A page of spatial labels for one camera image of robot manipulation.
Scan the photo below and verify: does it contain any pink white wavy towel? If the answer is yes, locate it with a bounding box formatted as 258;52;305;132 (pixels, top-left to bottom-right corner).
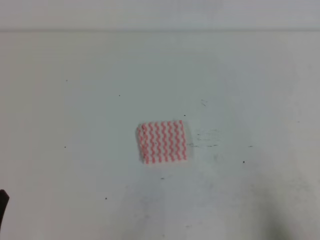
136;120;188;165

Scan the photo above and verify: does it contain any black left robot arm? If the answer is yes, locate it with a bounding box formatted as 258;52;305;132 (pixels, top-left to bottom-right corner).
0;189;10;226

